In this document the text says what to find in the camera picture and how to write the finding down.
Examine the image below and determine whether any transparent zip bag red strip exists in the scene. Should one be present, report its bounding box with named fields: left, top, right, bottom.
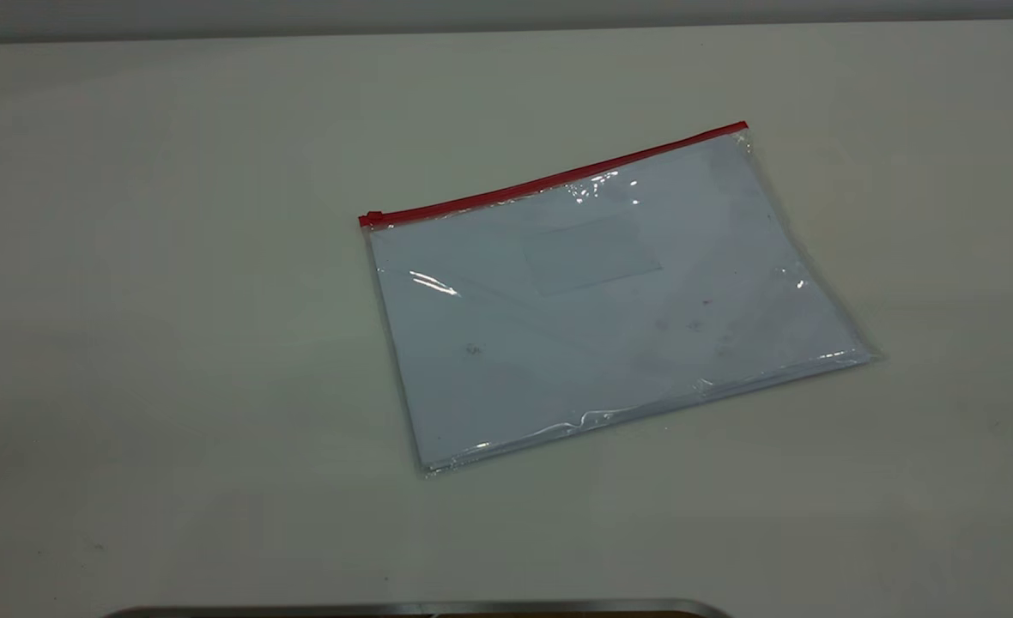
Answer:
left=357, top=120, right=884, bottom=478

